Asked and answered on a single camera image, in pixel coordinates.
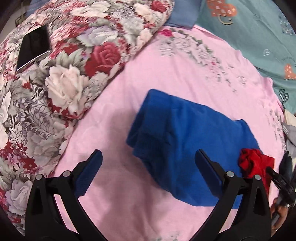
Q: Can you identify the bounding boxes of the blue and red pants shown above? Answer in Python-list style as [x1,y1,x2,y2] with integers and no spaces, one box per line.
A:
[126,88,273,207]

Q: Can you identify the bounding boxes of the person's right hand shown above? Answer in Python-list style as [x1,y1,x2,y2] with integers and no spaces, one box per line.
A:
[270,197,292,235]

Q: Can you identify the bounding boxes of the dark navy garment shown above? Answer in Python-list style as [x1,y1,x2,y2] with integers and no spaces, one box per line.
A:
[279,151,293,182]

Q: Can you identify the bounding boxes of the grey garment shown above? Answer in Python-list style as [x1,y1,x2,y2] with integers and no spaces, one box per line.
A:
[282,109,295,166]

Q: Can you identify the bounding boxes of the pink floral bed sheet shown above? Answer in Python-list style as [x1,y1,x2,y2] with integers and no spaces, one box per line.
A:
[55,27,285,240]

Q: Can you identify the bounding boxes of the teal heart pattern blanket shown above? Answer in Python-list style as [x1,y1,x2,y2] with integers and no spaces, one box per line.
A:
[196,1,295,113]

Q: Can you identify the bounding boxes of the black smartphone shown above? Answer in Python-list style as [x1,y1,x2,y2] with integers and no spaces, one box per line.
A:
[16,25,52,73]

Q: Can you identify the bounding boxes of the red floral quilt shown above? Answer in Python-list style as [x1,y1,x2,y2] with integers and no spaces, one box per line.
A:
[0,0,175,236]

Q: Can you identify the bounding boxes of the blue plaid pillow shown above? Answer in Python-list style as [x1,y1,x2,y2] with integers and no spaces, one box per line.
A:
[26,1,201,35]

